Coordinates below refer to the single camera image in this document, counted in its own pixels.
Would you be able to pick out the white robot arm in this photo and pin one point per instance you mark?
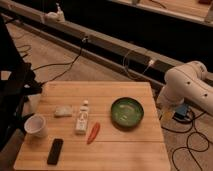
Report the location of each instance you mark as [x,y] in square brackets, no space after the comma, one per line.
[187,82]

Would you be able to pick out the green bowl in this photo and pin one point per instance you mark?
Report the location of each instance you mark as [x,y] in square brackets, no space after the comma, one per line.
[126,112]

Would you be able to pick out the red chili pepper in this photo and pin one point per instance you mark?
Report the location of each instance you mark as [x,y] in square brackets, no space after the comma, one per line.
[93,133]

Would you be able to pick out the white tube bottle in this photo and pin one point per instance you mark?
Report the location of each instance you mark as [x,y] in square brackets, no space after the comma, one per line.
[82,119]

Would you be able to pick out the white crumpled cloth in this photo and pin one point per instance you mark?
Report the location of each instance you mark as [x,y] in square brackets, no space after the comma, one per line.
[63,111]

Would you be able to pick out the blue box on floor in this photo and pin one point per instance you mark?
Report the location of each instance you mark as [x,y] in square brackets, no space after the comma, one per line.
[181,112]

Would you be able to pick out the black remote control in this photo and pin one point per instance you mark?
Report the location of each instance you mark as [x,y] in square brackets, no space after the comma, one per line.
[55,151]

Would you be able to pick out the black tripod stand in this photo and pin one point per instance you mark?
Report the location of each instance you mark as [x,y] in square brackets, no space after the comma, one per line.
[17,81]

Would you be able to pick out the long metal rail beam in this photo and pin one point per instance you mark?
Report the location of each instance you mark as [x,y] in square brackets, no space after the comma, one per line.
[155,42]

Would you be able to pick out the white clamp on rail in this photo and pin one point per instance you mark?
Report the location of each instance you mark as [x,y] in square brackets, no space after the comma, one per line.
[58,15]

